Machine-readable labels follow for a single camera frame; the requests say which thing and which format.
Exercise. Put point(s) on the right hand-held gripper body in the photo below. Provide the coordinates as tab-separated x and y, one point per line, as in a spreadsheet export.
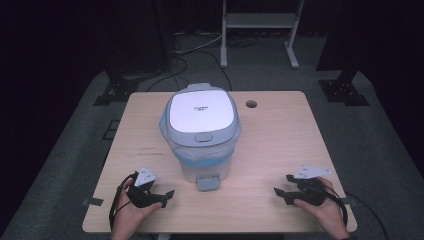
311	192

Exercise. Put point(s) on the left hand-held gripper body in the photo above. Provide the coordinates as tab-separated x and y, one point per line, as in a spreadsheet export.
141	196

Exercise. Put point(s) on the white grey pedal trash can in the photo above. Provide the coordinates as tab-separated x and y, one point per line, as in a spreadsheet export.
200	113

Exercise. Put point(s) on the person's left hand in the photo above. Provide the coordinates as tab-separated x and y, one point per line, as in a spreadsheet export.
126	218

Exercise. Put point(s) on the person's right hand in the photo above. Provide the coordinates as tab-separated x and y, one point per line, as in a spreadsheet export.
328	216

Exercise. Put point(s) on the grey tape strip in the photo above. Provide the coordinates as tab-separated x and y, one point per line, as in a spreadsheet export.
92	201
349	201

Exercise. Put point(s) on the black floor socket box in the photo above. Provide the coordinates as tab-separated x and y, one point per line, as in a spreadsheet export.
111	130

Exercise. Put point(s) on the white metal stand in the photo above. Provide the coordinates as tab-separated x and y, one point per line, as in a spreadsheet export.
258	20

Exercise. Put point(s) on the black stand with base plate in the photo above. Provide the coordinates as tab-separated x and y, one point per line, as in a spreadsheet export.
115	91
343	91

